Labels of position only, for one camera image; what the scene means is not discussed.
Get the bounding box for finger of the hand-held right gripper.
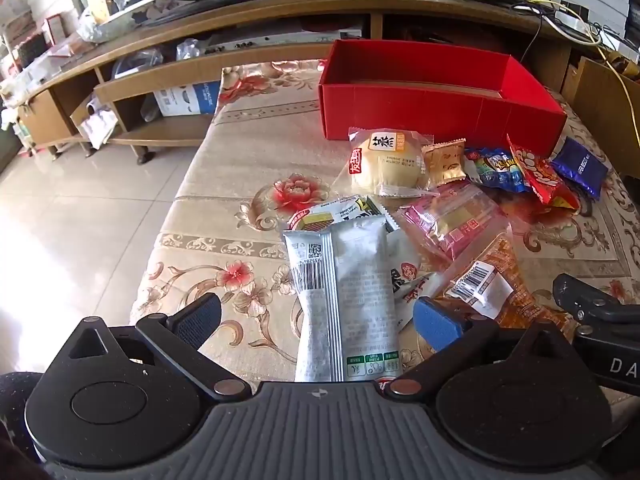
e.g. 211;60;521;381
552;274;622;325

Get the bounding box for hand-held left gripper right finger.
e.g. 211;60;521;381
387;296;581;403

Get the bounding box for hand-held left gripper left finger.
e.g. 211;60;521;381
60;294;253;403

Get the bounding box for white packet with red label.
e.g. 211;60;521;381
385;232;441;333

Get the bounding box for orange snack packet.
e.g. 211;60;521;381
430;237;576;361

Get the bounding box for silver snack packet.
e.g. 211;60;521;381
281;214;405;383

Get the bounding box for pink clear snack packet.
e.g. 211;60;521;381
392;180;513;263

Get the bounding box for red chips packet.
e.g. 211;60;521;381
506;134;582;211

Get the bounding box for dark blue wafer packet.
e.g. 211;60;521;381
549;136;610;202

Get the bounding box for green white wafer packet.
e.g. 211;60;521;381
287;195;398;233

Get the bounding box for blue candy packet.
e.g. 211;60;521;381
462;146;532;195

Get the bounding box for gold snack packet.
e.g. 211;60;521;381
421;139;468;188

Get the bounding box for clear bun packet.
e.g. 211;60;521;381
334;127;441;198

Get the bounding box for red cardboard box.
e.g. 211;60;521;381
318;39;568;153

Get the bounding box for floral tablecloth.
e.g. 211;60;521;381
129;57;640;406

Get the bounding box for dark cloth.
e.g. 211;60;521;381
0;372;46;480

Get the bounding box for white papers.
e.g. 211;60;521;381
82;102;118;143

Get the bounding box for blue white box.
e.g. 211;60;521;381
154;81;221;117

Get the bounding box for clear plastic bag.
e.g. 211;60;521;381
176;39;207;61
112;50;166;80

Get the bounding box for white media player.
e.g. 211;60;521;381
202;25;363;58

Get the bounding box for wooden TV stand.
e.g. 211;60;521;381
0;0;640;163

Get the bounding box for stack of cardboard boxes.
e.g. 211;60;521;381
0;0;38;46

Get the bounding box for yellow cable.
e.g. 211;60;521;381
460;0;640;128

